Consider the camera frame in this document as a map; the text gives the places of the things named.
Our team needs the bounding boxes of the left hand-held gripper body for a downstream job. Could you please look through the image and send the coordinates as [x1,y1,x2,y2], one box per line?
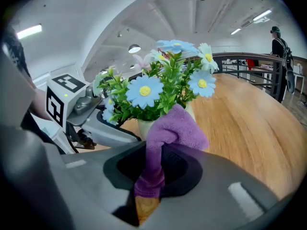
[45,73,104,153]

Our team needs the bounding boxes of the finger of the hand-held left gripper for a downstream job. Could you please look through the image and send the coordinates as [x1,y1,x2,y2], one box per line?
[82,122,142,149]

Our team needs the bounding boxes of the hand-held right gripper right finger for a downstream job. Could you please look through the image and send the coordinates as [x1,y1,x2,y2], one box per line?
[143,141,297,230]

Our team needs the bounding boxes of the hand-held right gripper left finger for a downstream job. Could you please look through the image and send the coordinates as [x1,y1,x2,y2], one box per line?
[44,140,147,227]

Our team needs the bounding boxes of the purple cloth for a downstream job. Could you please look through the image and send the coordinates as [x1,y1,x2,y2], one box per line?
[133,103,210,198]

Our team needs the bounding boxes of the small white flower pot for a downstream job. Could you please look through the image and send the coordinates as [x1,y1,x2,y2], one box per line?
[92,39,219,141]

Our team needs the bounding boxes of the person's left forearm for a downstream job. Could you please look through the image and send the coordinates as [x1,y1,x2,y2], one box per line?
[28,87,52,121]

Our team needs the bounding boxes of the wooden table white legs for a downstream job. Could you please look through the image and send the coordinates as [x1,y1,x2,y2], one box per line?
[79,73,307,225]

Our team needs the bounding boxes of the person's black star-print shirt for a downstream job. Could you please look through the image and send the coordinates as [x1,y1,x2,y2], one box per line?
[2,25,32,81]

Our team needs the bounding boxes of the black metal railing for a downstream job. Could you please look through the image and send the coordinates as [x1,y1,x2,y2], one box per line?
[129,52,285,100]

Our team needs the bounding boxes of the small white table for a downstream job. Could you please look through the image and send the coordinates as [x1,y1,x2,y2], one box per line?
[294,72,305,94]

